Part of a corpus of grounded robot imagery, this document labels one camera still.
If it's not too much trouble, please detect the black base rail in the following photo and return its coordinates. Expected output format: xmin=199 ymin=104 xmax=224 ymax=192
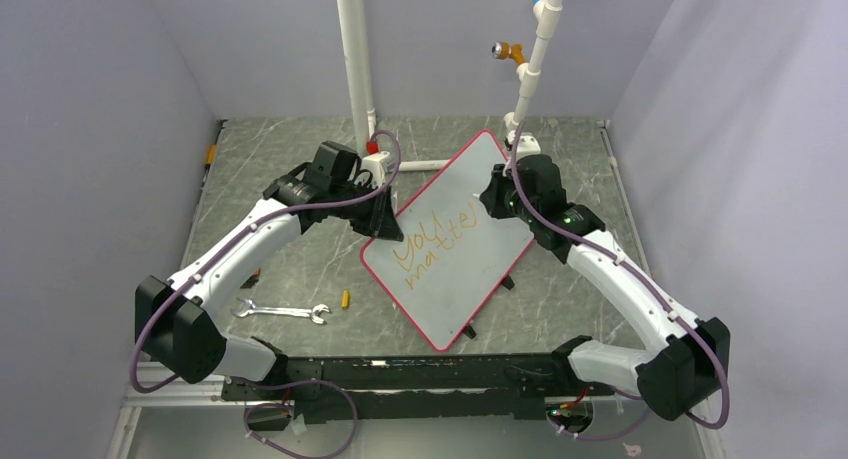
xmin=221 ymin=353 xmax=614 ymax=424

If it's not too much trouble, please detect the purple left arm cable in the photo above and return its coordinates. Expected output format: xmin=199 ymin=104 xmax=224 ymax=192
xmin=129 ymin=129 xmax=404 ymax=459

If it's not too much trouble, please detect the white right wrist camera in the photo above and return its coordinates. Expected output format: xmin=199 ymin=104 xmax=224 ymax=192
xmin=504 ymin=130 xmax=541 ymax=174

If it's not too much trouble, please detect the orange black hex key set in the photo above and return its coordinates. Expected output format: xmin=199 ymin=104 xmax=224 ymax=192
xmin=240 ymin=269 xmax=261 ymax=289

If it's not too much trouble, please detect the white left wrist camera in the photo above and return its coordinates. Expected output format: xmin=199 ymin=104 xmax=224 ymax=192
xmin=362 ymin=140 xmax=396 ymax=187

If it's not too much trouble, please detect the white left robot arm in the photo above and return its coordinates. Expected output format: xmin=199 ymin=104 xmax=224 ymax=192
xmin=129 ymin=141 xmax=404 ymax=399

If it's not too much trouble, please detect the silver open-end wrench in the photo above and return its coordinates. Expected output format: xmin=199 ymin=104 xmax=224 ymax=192
xmin=230 ymin=298 xmax=332 ymax=325

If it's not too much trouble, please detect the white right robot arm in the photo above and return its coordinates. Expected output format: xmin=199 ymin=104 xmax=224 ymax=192
xmin=479 ymin=154 xmax=730 ymax=429

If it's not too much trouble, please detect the pink framed whiteboard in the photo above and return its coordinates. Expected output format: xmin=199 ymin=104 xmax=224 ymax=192
xmin=360 ymin=130 xmax=533 ymax=352

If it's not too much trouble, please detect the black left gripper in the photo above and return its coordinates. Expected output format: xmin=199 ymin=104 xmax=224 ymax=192
xmin=329 ymin=178 xmax=401 ymax=240

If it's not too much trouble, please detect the white PVC pipe frame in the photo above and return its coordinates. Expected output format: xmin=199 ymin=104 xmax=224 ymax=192
xmin=336 ymin=0 xmax=564 ymax=154

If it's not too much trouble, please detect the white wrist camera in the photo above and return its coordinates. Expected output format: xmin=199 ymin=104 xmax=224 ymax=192
xmin=362 ymin=140 xmax=396 ymax=187
xmin=504 ymin=130 xmax=541 ymax=174

